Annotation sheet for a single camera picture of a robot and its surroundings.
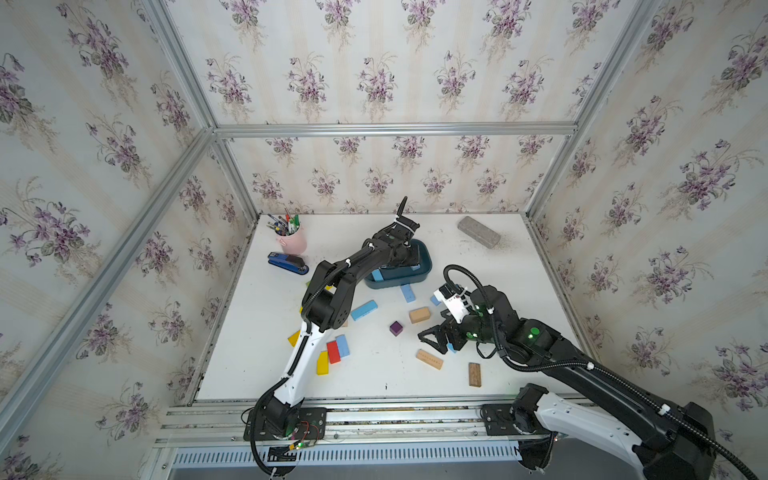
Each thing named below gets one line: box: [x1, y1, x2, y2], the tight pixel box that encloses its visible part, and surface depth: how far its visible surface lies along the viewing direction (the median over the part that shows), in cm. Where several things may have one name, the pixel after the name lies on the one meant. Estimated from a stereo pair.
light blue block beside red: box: [335, 334, 350, 358], surface depth 88 cm
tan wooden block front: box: [416, 349, 444, 370], surface depth 85 cm
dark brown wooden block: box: [468, 362, 481, 387], surface depth 82 cm
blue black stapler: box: [267, 252, 309, 275], surface depth 106 cm
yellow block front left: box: [316, 350, 329, 376], surface depth 84 cm
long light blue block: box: [351, 300, 379, 321], surface depth 96 cm
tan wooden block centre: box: [409, 306, 431, 324], surface depth 93 cm
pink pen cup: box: [275, 223, 307, 256], surface depth 105 cm
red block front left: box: [326, 340, 341, 364], surface depth 86 cm
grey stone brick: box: [457, 216, 501, 249], surface depth 113 cm
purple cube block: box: [389, 320, 403, 337], surface depth 90 cm
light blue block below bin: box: [401, 284, 416, 303], surface depth 100 cm
